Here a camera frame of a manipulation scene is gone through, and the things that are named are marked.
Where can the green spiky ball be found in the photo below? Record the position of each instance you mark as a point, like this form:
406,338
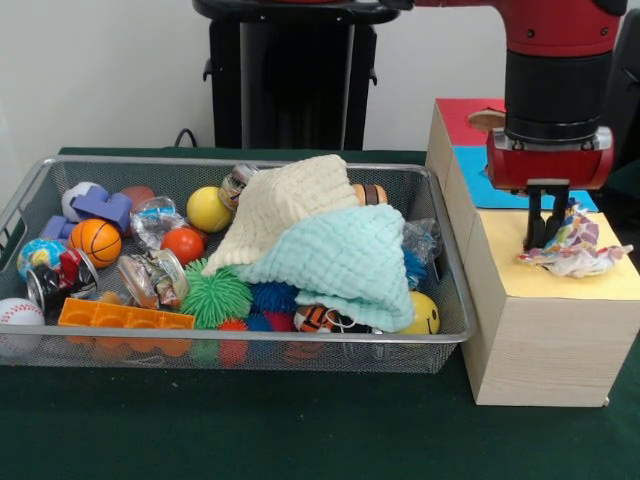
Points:
215,295

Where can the orange basketball toy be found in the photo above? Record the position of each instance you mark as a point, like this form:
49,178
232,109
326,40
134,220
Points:
95,242

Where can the wooden box with three holes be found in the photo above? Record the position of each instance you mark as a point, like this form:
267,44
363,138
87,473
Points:
550,350

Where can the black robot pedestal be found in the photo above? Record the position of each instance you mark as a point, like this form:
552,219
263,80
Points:
300,75

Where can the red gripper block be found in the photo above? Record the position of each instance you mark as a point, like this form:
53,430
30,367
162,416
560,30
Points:
550,167

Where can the red rubber ball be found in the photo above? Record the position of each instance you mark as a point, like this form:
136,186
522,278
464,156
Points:
182,246

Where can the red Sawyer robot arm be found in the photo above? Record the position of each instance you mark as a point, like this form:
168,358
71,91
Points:
555,90

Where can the globe print ball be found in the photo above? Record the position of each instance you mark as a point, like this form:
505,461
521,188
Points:
37,255

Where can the orange plastic tray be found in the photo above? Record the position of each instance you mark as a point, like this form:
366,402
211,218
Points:
125,317

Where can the plain yellow ball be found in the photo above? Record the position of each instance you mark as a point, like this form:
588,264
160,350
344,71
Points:
210,210

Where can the light blue muslin cloth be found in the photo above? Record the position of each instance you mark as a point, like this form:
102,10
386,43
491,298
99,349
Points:
350,255

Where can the multicoloured frayed cloth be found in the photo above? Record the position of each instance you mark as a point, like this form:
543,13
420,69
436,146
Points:
580,250

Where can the cream knitted cloth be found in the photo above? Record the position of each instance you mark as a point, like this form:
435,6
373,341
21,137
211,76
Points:
285,200

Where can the white baseball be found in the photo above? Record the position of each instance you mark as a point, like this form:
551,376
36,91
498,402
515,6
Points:
20,312

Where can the yellow smiley ball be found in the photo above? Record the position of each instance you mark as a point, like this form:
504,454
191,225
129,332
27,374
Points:
427,312

